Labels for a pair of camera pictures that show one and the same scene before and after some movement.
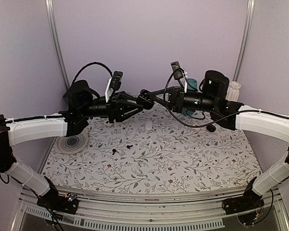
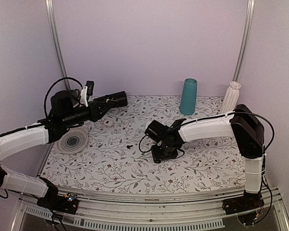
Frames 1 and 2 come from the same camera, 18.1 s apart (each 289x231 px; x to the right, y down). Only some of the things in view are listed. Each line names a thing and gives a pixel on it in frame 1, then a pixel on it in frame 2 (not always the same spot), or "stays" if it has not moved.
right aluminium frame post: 241,55 stays
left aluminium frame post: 49,8 stays
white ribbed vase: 233,91 stays
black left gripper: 115,108 to 96,113
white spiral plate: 72,144 stays
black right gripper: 177,107 to 156,156
